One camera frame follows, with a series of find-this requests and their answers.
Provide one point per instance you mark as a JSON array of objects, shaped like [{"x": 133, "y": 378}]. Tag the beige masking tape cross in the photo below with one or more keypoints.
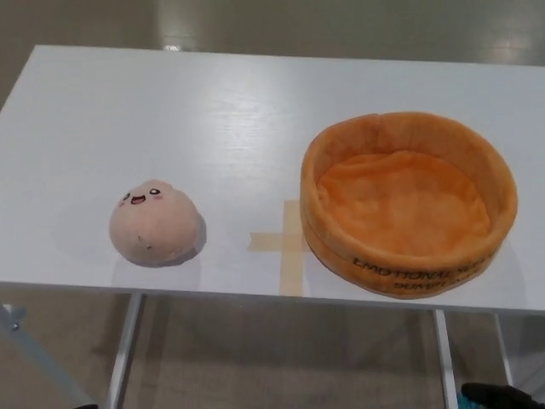
[{"x": 291, "y": 247}]

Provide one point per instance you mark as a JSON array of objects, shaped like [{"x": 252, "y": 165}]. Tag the pink round plush toy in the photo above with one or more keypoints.
[{"x": 151, "y": 232}]

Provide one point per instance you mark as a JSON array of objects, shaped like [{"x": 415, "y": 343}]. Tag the orange plush round plate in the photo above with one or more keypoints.
[{"x": 404, "y": 200}]

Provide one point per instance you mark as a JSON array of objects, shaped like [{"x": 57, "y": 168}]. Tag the white table leg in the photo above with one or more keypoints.
[
  {"x": 123, "y": 349},
  {"x": 447, "y": 358},
  {"x": 504, "y": 341}
]

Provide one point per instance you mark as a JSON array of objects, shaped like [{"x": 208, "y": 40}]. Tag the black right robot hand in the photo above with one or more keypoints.
[{"x": 489, "y": 395}]

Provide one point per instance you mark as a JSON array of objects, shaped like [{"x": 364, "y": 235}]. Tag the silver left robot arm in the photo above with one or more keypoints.
[{"x": 30, "y": 341}]

